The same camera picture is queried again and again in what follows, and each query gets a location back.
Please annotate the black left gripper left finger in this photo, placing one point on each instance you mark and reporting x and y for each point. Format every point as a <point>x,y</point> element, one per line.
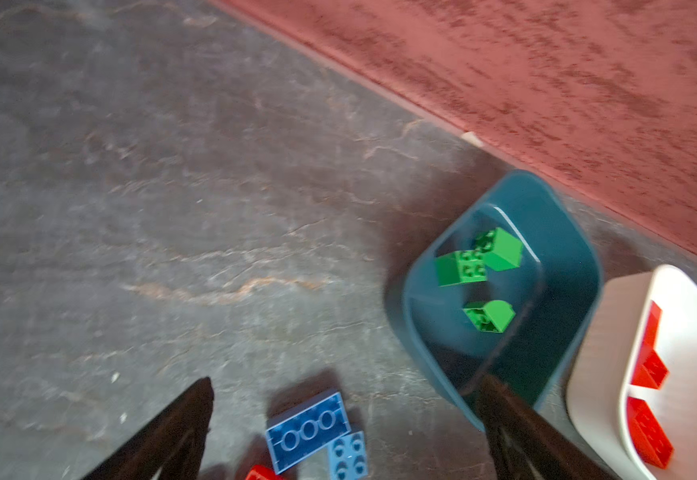
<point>171,445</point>

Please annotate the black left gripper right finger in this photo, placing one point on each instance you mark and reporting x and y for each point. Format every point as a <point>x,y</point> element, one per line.
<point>522,444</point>

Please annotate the small blue lego left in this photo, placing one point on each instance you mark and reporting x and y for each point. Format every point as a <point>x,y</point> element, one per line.
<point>347,457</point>

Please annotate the red square lego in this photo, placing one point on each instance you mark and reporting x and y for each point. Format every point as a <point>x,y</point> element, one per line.
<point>648,438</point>

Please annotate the white plastic bin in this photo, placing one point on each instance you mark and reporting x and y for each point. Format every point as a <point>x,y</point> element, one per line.
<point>599,385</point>

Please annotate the blue long lego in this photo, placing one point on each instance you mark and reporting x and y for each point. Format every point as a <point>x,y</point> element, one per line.
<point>305,429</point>

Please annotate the teal plastic bin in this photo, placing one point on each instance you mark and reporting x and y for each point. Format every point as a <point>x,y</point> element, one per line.
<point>553,294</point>

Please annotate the red long lego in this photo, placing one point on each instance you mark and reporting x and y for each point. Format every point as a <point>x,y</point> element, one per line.
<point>649,370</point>

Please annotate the green lego small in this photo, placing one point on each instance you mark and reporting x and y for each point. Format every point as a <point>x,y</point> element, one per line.
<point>492,316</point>
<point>499,249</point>

